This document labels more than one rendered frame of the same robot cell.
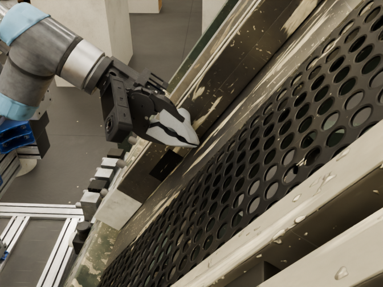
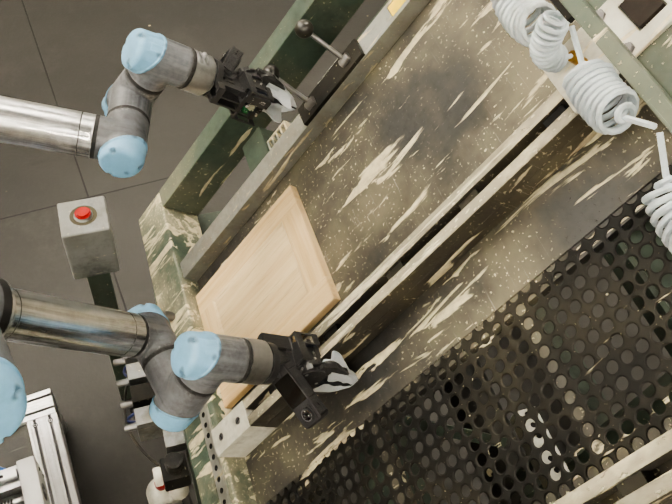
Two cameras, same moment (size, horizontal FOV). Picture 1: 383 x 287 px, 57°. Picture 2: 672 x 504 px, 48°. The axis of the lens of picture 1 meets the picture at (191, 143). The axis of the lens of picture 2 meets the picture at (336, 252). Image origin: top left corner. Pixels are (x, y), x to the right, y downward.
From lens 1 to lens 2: 0.97 m
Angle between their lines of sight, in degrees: 28
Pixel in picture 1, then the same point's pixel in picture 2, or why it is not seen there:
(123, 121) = (322, 411)
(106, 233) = (236, 466)
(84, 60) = (263, 366)
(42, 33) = (226, 362)
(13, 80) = (194, 404)
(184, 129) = (349, 378)
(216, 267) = not seen: outside the picture
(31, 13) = (211, 348)
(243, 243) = not seen: outside the picture
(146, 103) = (318, 375)
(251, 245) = not seen: outside the picture
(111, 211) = (240, 445)
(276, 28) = (420, 284)
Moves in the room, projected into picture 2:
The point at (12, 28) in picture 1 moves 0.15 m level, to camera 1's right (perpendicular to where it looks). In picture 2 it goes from (201, 370) to (290, 336)
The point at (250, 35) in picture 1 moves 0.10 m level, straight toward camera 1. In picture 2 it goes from (399, 293) to (420, 342)
